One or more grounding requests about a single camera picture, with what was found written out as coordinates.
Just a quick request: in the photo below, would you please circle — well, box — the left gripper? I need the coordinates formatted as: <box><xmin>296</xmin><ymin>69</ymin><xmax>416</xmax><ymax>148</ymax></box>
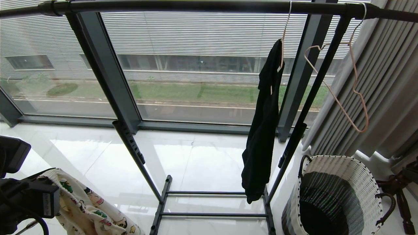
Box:
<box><xmin>0</xmin><ymin>178</ymin><xmax>61</xmax><ymax>234</ymax></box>

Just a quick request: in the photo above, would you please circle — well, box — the cream printed garment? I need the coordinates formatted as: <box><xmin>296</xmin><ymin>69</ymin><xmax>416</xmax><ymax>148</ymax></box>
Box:
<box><xmin>38</xmin><ymin>168</ymin><xmax>146</xmax><ymax>235</ymax></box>

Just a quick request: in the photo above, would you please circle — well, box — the black garment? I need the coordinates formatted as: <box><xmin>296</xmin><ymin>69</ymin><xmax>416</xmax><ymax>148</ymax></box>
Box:
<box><xmin>241</xmin><ymin>39</ymin><xmax>285</xmax><ymax>204</ymax></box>

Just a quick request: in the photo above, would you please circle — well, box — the pink clothes hanger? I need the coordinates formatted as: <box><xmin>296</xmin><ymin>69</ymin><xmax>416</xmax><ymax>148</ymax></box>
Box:
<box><xmin>304</xmin><ymin>3</ymin><xmax>369</xmax><ymax>133</ymax></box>
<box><xmin>269</xmin><ymin>0</ymin><xmax>293</xmax><ymax>96</ymax></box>

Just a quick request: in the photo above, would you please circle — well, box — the black clothes rack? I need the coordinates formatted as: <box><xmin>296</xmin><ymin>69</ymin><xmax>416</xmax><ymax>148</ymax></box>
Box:
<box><xmin>0</xmin><ymin>0</ymin><xmax>418</xmax><ymax>235</ymax></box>

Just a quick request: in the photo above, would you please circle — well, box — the white laundry basket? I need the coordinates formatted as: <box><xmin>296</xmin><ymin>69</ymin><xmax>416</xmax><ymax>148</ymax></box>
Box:
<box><xmin>281</xmin><ymin>155</ymin><xmax>396</xmax><ymax>235</ymax></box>

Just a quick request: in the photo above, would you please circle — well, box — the window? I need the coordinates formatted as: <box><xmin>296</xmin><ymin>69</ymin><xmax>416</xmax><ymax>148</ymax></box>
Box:
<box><xmin>0</xmin><ymin>0</ymin><xmax>371</xmax><ymax>142</ymax></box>

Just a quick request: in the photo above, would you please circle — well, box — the dark brown wooden stand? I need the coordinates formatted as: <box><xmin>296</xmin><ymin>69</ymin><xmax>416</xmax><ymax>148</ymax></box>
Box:
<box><xmin>376</xmin><ymin>166</ymin><xmax>418</xmax><ymax>235</ymax></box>

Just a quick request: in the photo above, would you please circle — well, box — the beige curtain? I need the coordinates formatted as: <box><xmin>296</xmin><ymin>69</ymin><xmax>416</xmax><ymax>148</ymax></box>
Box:
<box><xmin>302</xmin><ymin>0</ymin><xmax>418</xmax><ymax>164</ymax></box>

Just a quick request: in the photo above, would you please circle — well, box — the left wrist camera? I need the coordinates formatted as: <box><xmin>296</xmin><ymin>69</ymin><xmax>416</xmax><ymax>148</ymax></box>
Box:
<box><xmin>0</xmin><ymin>135</ymin><xmax>31</xmax><ymax>178</ymax></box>

